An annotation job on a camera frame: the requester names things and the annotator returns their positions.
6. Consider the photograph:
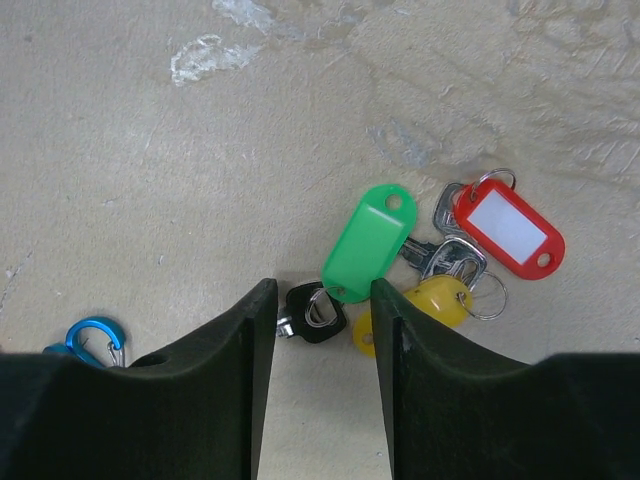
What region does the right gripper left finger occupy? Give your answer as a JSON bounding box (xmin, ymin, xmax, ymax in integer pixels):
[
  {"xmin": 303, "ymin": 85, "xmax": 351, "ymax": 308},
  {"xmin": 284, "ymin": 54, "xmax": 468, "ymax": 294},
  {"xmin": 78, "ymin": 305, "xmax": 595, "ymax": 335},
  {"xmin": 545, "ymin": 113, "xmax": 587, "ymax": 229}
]
[{"xmin": 1, "ymin": 279, "xmax": 278, "ymax": 479}]

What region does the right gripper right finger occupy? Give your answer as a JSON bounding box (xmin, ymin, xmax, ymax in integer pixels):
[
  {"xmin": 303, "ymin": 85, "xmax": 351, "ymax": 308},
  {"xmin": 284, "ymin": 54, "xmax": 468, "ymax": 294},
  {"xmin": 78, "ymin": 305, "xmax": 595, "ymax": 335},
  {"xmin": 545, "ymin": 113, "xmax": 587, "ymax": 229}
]
[{"xmin": 371, "ymin": 279, "xmax": 639, "ymax": 479}]

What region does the yellow key tag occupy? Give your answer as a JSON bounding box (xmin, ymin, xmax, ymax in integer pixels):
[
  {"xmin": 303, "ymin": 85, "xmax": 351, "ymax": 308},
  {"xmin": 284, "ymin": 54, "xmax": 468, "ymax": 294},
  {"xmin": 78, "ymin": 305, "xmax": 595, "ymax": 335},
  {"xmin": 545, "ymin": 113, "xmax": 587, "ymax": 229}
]
[{"xmin": 352, "ymin": 274, "xmax": 473, "ymax": 358}]

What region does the silver key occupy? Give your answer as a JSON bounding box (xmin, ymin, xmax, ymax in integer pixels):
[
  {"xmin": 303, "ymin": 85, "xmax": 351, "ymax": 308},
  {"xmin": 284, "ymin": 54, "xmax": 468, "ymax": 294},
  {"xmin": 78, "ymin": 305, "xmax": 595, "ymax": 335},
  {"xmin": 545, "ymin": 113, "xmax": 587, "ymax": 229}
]
[
  {"xmin": 276, "ymin": 281, "xmax": 348, "ymax": 344},
  {"xmin": 399, "ymin": 236, "xmax": 487, "ymax": 290},
  {"xmin": 433, "ymin": 182, "xmax": 466, "ymax": 237}
]

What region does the green key tag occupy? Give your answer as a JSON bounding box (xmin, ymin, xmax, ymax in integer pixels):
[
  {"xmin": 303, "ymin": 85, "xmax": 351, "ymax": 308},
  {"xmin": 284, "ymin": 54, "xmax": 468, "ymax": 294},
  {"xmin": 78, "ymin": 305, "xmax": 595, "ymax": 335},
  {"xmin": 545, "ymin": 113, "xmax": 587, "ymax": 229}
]
[{"xmin": 321, "ymin": 184, "xmax": 417, "ymax": 304}]

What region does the light blue S carabiner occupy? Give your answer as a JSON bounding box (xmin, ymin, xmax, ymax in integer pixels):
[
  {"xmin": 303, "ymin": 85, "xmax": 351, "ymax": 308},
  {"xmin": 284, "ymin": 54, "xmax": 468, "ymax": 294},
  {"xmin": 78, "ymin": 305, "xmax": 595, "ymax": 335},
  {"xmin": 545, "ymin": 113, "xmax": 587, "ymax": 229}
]
[{"xmin": 42, "ymin": 316, "xmax": 127, "ymax": 369}]

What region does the silver key on yellow tag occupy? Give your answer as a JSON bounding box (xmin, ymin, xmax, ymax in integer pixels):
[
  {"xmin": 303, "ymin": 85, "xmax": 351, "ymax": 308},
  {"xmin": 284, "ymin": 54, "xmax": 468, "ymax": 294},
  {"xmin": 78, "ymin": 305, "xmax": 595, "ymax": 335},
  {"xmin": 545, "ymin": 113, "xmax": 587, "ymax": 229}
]
[{"xmin": 399, "ymin": 236, "xmax": 487, "ymax": 290}]

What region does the red key tag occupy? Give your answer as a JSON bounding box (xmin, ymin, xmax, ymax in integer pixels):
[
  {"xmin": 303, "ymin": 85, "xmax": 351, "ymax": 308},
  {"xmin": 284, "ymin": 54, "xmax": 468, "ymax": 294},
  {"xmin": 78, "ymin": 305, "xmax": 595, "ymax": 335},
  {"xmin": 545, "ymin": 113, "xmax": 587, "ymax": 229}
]
[{"xmin": 453, "ymin": 168, "xmax": 566, "ymax": 281}]

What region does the silver key on red tag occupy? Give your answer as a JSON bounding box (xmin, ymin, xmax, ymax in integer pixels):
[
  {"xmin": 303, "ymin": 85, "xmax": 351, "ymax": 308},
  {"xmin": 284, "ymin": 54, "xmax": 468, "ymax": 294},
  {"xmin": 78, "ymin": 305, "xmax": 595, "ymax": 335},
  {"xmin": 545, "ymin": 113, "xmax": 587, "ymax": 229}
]
[{"xmin": 433, "ymin": 182, "xmax": 466, "ymax": 237}]

